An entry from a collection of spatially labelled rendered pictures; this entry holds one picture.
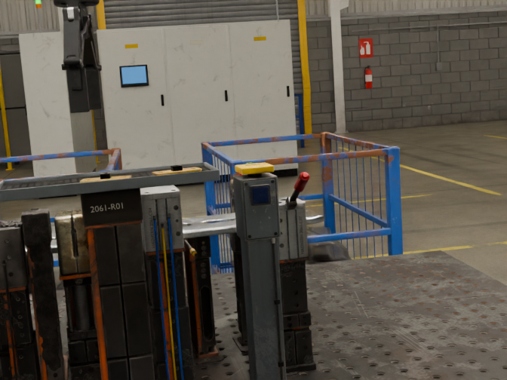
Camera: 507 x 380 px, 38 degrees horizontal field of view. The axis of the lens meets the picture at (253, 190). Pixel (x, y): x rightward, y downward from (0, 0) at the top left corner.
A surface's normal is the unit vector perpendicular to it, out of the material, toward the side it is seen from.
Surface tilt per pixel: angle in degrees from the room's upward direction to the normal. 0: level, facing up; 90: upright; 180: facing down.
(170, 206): 90
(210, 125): 90
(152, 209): 90
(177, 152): 90
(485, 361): 0
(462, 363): 0
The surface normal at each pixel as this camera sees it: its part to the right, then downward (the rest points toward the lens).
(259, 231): 0.23, 0.13
